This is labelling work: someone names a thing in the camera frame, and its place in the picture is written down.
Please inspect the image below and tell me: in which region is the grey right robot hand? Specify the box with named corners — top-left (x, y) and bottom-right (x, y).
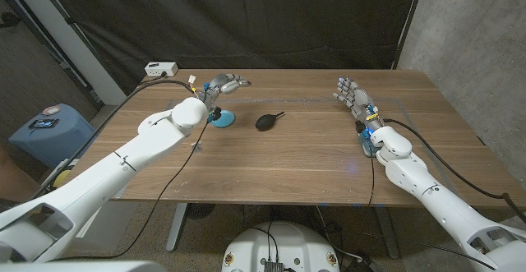
top-left (332, 76), bottom-right (385, 131)

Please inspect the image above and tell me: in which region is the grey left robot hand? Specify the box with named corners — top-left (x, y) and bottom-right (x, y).
top-left (196, 73), bottom-right (252, 111)

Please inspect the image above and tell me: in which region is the black rubber air blower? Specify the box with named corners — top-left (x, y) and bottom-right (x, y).
top-left (255, 111), bottom-right (285, 132)

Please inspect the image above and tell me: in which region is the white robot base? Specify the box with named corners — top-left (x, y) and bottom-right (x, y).
top-left (221, 220), bottom-right (341, 272)

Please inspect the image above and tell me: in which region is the blue round plate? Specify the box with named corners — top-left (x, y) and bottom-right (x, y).
top-left (207, 109), bottom-right (236, 129)

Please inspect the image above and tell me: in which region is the teal toy box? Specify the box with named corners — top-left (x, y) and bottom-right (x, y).
top-left (358, 131), bottom-right (377, 158)

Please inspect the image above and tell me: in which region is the white power strip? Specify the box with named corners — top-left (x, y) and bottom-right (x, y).
top-left (144, 61), bottom-right (179, 78)

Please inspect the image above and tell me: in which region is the black backdrop cloth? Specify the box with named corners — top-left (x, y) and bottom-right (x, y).
top-left (40, 0), bottom-right (418, 96)

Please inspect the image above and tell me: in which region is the black backdrop stand pole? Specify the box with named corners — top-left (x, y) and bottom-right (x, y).
top-left (392, 0), bottom-right (427, 70)
top-left (30, 0), bottom-right (104, 108)

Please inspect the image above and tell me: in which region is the black round floor fan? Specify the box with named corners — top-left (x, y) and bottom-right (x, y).
top-left (187, 203), bottom-right (216, 220)

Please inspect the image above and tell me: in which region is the grey table leg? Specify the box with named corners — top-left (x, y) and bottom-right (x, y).
top-left (166, 202), bottom-right (189, 252)
top-left (373, 205), bottom-right (402, 260)

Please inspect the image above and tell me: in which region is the blue storage bin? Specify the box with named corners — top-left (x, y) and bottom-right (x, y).
top-left (7, 103), bottom-right (99, 169)

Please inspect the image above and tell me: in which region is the black smartphone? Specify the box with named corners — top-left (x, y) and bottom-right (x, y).
top-left (28, 118), bottom-right (60, 130)

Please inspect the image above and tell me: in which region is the white and yellow floor object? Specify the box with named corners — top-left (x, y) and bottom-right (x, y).
top-left (48, 159), bottom-right (79, 191)

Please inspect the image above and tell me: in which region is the white robot torso edge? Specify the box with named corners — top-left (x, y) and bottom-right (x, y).
top-left (0, 260), bottom-right (165, 272)

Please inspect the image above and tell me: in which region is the person's bare leg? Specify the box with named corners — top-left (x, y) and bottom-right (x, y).
top-left (0, 144), bottom-right (42, 203)

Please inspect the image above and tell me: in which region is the black power strip cord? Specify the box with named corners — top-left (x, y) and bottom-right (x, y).
top-left (138, 72), bottom-right (168, 86)

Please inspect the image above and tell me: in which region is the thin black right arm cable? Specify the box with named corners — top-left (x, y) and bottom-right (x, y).
top-left (367, 150), bottom-right (376, 207)

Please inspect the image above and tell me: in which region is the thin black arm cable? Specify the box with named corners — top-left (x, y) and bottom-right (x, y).
top-left (53, 119), bottom-right (210, 261)
top-left (367, 150), bottom-right (376, 207)

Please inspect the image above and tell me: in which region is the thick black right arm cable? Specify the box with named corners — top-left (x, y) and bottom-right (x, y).
top-left (382, 118), bottom-right (526, 224)

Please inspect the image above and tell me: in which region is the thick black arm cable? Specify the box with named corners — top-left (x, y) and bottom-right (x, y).
top-left (30, 78), bottom-right (196, 201)
top-left (382, 118), bottom-right (526, 224)

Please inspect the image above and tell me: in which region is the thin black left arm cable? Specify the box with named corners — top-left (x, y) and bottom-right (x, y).
top-left (53, 119), bottom-right (210, 261)

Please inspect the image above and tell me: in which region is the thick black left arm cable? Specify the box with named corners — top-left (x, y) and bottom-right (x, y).
top-left (30, 78), bottom-right (196, 201)

